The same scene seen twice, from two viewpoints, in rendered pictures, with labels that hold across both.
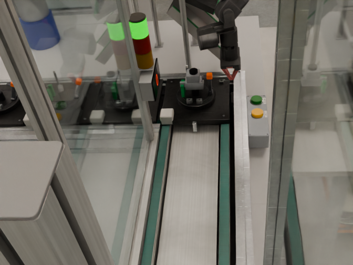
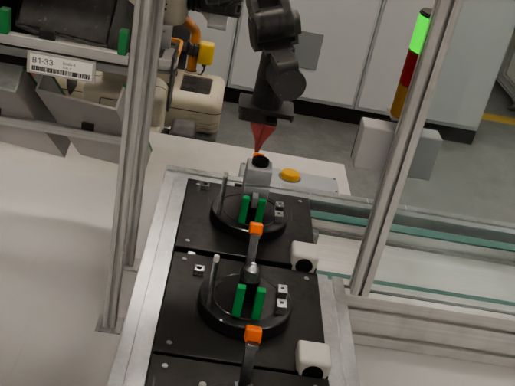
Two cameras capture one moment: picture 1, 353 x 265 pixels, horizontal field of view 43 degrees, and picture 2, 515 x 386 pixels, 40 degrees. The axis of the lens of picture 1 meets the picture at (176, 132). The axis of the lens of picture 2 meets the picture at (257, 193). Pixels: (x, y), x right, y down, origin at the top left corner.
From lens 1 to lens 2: 1.86 m
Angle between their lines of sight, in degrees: 81
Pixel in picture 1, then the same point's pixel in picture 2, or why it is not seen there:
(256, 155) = not seen: hidden behind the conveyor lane
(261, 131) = (328, 181)
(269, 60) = (77, 167)
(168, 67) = (30, 287)
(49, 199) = not seen: outside the picture
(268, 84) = (151, 183)
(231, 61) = (282, 106)
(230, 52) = not seen: hidden behind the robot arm
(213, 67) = (63, 227)
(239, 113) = (287, 191)
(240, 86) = (214, 176)
